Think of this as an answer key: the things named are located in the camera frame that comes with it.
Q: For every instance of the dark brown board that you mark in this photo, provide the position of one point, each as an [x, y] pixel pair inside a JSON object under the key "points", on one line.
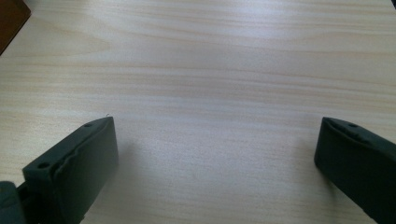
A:
{"points": [[11, 18]]}

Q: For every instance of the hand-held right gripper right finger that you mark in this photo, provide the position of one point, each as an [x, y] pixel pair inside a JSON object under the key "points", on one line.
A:
{"points": [[358, 161]]}

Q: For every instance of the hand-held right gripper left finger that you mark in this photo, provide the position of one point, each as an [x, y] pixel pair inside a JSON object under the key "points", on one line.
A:
{"points": [[77, 168]]}

